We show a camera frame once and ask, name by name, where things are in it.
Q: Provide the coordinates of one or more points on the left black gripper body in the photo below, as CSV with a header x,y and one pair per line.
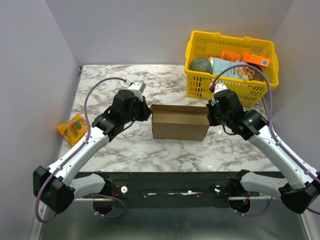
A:
x,y
138,112

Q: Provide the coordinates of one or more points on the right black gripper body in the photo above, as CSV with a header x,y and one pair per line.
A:
x,y
211,115

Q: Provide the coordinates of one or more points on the brown cardboard box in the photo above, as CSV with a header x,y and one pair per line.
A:
x,y
178,122

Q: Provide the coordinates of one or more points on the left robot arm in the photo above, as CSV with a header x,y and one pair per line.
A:
x,y
57,185

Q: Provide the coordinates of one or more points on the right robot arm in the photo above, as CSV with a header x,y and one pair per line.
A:
x,y
300,185

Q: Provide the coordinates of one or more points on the orange snack box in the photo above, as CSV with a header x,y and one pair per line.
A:
x,y
231,57

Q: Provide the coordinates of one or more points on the light blue chips bag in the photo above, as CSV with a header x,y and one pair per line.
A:
x,y
240,72

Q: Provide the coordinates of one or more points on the green round melon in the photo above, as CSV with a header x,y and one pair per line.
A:
x,y
201,64

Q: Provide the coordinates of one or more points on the orange candy bag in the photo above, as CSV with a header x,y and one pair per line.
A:
x,y
74,129

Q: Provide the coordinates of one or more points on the orange juice carton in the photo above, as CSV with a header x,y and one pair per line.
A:
x,y
256,59

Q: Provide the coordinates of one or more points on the yellow plastic basket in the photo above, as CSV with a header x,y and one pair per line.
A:
x,y
249,85

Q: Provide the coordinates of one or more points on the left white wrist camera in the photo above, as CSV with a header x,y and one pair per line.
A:
x,y
137,88

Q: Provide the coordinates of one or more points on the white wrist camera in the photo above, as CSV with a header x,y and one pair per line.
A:
x,y
217,87
137,88

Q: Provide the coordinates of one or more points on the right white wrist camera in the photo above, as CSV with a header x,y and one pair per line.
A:
x,y
217,87

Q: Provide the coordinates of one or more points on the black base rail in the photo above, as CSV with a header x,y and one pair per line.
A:
x,y
175,189

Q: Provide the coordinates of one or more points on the aluminium frame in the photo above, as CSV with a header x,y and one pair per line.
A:
x,y
80,223

